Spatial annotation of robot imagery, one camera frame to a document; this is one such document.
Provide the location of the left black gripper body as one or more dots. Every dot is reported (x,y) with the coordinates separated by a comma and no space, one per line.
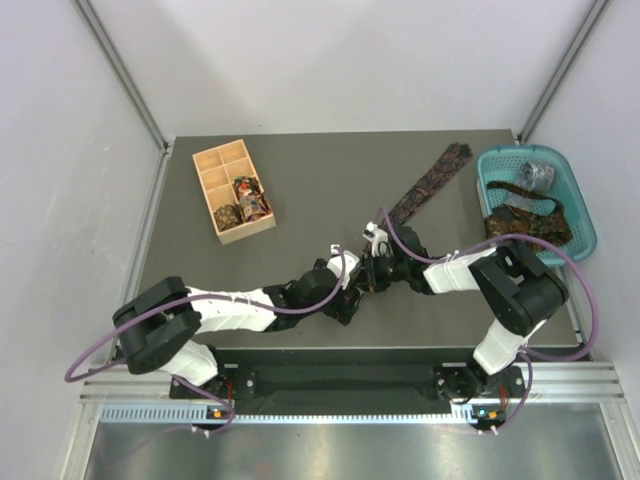
(338,309)

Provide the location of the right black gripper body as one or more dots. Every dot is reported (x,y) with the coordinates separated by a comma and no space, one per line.
(380,272)

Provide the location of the dark purple patterned tie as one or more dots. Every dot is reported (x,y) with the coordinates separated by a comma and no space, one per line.
(454,159)

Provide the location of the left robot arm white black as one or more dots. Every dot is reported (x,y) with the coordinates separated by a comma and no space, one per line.
(174,313)

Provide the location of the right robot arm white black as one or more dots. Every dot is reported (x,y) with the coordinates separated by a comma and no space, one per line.
(521,291)

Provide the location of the colourful rolled tie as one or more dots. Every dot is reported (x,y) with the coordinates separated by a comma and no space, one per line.
(252,203)

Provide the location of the brown patterned rolled tie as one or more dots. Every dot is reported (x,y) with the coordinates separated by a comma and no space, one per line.
(227,217)

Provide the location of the teal plastic basket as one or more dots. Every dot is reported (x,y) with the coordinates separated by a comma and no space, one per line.
(504,163)

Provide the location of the grey patterned tie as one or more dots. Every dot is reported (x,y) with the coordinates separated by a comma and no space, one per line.
(532,176)

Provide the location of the wooden compartment box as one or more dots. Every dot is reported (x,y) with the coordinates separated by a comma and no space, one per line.
(216,169)

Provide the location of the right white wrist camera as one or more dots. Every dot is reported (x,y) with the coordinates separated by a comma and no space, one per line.
(377,238)

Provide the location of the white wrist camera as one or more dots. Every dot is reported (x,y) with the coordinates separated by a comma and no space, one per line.
(377,238)
(344,265)

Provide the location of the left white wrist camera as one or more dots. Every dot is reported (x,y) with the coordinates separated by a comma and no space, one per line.
(344,265)

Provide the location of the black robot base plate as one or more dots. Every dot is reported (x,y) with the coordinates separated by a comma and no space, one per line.
(347,381)

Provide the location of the right aluminium frame post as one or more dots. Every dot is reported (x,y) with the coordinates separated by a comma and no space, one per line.
(587,26)

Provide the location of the aluminium frame post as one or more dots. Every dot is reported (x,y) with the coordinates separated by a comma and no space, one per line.
(105,43)
(587,26)

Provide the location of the left aluminium frame post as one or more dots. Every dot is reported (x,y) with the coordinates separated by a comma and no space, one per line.
(105,43)

